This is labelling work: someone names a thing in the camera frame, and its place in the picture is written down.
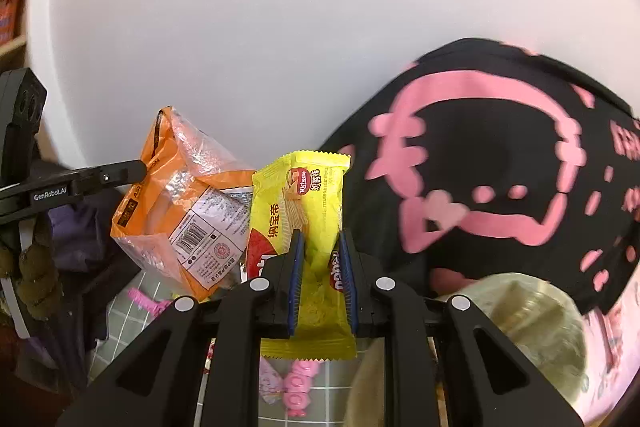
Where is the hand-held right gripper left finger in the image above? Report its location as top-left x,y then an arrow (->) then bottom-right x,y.
57,229 -> 306,427

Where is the orange box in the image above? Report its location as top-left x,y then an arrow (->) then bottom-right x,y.
0,0 -> 34,46

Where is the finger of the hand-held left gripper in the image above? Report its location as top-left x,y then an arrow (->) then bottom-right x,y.
70,159 -> 149,204

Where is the pink printed bedsheet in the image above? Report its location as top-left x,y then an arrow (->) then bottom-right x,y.
580,292 -> 640,425

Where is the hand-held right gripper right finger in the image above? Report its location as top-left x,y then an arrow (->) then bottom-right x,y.
338,229 -> 586,427

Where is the dark purple cloth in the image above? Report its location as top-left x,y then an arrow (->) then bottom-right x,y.
45,187 -> 147,358

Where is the orange snack bag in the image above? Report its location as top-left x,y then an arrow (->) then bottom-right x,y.
110,106 -> 258,303

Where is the green grid mat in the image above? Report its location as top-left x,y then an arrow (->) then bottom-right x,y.
97,271 -> 361,427

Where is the person's left hand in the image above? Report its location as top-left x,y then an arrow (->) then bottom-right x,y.
0,227 -> 64,321

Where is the yellow wafer packet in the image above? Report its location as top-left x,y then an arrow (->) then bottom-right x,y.
247,150 -> 358,362

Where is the small pink wrapper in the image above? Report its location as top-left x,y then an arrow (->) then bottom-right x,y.
127,288 -> 174,319

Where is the pale yellow plastic bag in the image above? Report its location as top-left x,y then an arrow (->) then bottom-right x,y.
345,273 -> 589,427

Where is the black shirt with pink print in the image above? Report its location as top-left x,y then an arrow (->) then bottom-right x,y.
317,38 -> 640,315

